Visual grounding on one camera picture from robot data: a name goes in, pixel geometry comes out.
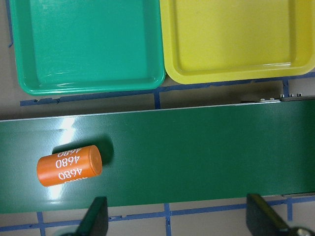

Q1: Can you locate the orange cylinder labelled 4680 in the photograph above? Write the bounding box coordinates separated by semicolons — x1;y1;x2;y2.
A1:
36;145;102;187

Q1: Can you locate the yellow plastic tray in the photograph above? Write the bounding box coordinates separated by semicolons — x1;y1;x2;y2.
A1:
160;0;315;85

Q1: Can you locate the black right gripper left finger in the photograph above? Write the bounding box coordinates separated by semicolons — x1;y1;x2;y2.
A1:
61;197;108;236

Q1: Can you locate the green plastic tray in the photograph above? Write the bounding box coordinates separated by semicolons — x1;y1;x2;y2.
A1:
9;0;165;96

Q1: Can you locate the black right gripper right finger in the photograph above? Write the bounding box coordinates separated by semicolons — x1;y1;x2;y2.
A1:
246;194;315;236

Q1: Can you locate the green conveyor belt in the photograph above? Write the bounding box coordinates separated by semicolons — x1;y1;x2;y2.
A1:
0;100;315;213

